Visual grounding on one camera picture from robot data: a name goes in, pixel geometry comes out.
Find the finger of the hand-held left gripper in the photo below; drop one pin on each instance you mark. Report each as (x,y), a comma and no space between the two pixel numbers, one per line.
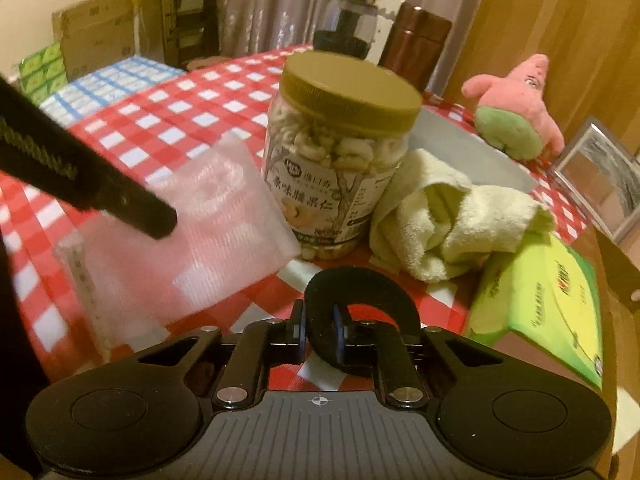
(100,180)

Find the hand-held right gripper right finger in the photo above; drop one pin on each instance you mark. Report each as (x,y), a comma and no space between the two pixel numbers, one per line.
(339,332)

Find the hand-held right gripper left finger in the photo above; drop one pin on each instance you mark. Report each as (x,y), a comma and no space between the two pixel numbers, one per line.
(299,332)

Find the black fabric headband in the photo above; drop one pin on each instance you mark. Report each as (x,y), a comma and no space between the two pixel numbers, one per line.
(360,282)

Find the pale yellow towel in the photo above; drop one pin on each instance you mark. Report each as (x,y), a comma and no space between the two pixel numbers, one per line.
(450,225)

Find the brown cardboard box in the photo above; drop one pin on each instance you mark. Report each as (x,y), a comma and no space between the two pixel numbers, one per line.
(620,270)

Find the blue and white cartons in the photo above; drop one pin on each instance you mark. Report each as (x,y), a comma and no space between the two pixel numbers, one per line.
(115,80)

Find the green printed cartons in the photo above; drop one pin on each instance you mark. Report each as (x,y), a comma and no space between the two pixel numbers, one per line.
(42,72)

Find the red checked tablecloth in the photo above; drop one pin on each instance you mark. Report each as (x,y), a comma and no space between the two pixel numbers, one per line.
(200,95)

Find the large brown shipping carton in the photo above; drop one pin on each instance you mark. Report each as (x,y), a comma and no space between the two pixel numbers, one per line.
(100,30)

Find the cashew jar with gold lid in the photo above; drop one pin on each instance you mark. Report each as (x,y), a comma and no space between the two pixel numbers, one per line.
(340,160)

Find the dark stacked cartons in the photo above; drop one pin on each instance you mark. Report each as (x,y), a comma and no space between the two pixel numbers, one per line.
(190,10)

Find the green tissue box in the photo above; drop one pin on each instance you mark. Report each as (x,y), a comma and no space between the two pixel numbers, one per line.
(540,300)

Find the sheer curtain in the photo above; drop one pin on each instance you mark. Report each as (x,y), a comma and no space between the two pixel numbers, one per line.
(280,0)

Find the pink starfish plush toy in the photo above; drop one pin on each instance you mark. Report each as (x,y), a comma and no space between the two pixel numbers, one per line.
(520,110)

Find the black grinder bottle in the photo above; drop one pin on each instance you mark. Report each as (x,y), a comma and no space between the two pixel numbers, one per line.
(345,25)

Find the dark brown canister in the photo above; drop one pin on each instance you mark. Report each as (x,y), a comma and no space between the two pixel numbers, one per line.
(420,45)

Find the white plastic object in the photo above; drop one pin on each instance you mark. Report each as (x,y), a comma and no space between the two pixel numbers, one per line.
(387,20)

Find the clear picture frame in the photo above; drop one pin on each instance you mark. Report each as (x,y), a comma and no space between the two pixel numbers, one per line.
(600,180)

